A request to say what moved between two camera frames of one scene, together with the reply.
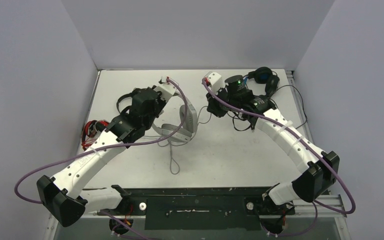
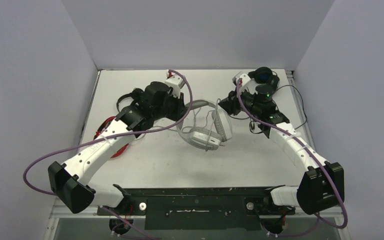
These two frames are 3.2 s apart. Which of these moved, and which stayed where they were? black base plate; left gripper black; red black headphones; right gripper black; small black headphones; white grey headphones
Moved: left gripper black; right gripper black; red black headphones; white grey headphones
Stayed: small black headphones; black base plate
